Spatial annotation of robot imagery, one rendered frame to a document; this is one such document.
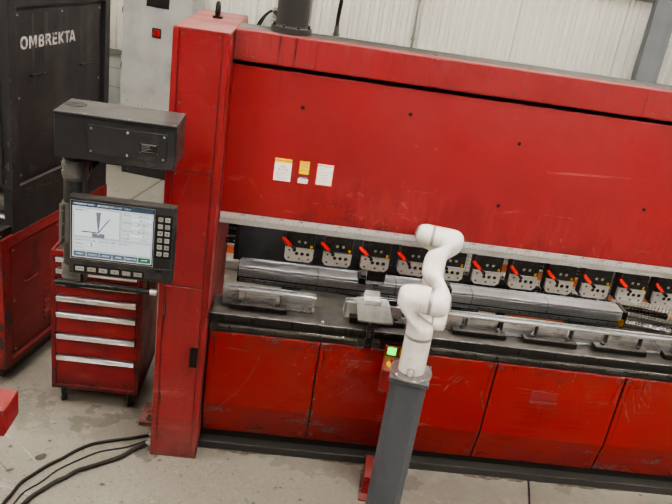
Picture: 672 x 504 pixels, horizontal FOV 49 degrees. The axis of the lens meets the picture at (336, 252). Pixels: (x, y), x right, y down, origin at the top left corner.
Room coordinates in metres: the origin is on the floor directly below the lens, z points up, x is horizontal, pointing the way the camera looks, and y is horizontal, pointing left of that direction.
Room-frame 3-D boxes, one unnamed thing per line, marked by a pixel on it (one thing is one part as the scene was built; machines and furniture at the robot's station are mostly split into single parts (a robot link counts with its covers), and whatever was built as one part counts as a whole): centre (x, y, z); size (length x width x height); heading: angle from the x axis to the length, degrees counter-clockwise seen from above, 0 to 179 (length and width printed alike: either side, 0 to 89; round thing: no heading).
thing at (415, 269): (3.59, -0.41, 1.26); 0.15 x 0.09 x 0.17; 95
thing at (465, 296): (3.91, -0.61, 0.93); 2.30 x 0.14 x 0.10; 95
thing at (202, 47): (3.67, 0.76, 1.15); 0.85 x 0.25 x 2.30; 5
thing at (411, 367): (2.87, -0.42, 1.09); 0.19 x 0.19 x 0.18
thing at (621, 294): (3.69, -1.60, 1.26); 0.15 x 0.09 x 0.17; 95
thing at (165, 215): (2.92, 0.92, 1.42); 0.45 x 0.12 x 0.36; 95
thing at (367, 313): (3.43, -0.24, 1.00); 0.26 x 0.18 x 0.01; 5
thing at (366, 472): (3.26, -0.43, 0.06); 0.25 x 0.20 x 0.12; 177
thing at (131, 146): (3.01, 0.98, 1.53); 0.51 x 0.25 x 0.85; 95
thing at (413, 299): (2.87, -0.39, 1.30); 0.19 x 0.12 x 0.24; 81
